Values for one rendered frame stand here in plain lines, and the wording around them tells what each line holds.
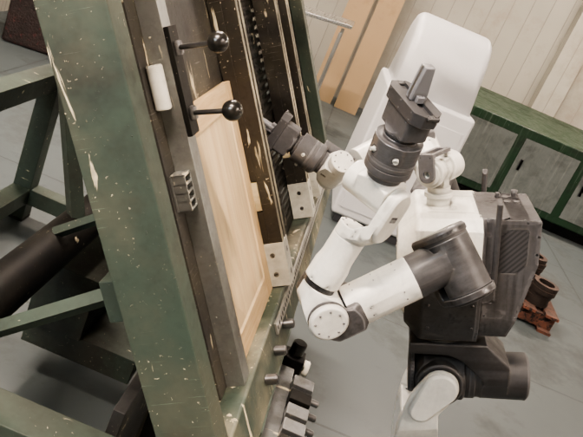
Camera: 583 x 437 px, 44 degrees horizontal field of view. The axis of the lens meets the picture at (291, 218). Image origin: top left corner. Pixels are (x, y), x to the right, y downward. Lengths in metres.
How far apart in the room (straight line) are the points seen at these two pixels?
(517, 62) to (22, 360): 7.76
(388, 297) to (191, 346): 0.41
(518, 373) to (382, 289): 0.51
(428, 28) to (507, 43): 4.43
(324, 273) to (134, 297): 0.36
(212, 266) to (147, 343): 0.26
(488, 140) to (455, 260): 6.04
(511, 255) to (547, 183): 6.06
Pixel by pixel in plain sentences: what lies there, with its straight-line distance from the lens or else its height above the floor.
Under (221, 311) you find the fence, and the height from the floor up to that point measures 1.04.
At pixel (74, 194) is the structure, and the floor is 0.80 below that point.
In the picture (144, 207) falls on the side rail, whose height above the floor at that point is 1.30.
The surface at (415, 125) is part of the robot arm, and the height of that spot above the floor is 1.55.
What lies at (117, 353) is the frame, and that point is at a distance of 2.57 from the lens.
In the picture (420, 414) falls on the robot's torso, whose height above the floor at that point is 0.88.
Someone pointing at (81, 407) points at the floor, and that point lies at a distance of 2.76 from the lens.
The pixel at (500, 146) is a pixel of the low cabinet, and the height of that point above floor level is 0.61.
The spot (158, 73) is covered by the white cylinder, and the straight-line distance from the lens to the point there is 1.32.
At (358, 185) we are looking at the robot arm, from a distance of 1.32.
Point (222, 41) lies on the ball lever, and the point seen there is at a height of 1.54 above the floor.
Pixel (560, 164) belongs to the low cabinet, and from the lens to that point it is 7.63.
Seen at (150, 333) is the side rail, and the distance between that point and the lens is 1.23.
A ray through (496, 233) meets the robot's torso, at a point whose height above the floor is 1.37.
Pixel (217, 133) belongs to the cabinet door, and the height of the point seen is 1.29.
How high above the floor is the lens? 1.76
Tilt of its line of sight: 21 degrees down
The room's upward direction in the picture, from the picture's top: 23 degrees clockwise
